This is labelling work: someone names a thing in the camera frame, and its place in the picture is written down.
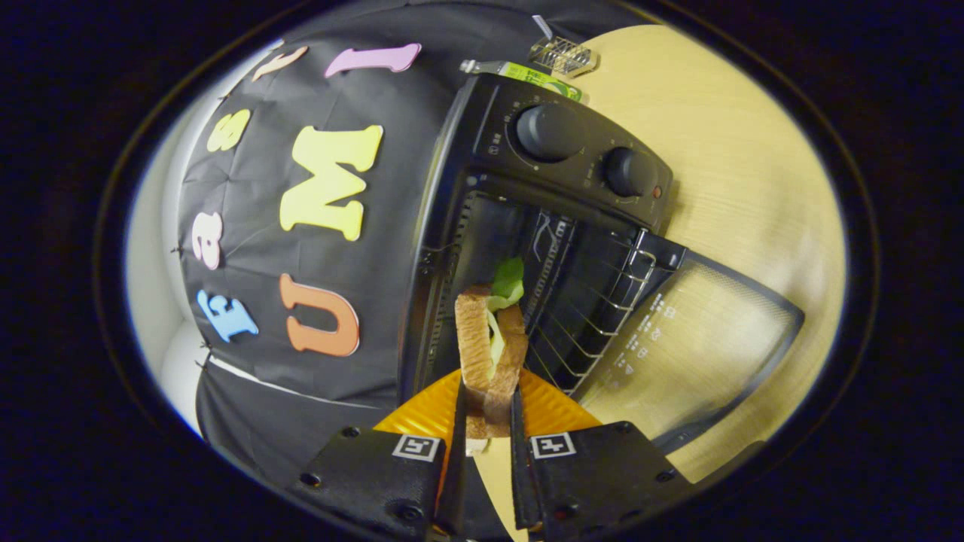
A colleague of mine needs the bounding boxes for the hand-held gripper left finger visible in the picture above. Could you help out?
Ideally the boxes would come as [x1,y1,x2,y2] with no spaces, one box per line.
[290,369,469,541]

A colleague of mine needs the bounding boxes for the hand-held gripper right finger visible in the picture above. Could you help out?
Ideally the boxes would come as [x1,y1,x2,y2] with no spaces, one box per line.
[511,367,697,542]

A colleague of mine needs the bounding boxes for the lettuce toast sandwich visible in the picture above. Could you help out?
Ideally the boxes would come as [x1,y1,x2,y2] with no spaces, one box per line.
[454,257,529,441]

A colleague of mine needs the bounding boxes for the black toaster oven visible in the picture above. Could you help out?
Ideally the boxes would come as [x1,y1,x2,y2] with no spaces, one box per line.
[398,73,805,456]

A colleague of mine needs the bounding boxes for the green label bottle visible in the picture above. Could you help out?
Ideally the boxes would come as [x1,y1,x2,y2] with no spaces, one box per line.
[459,59,584,102]

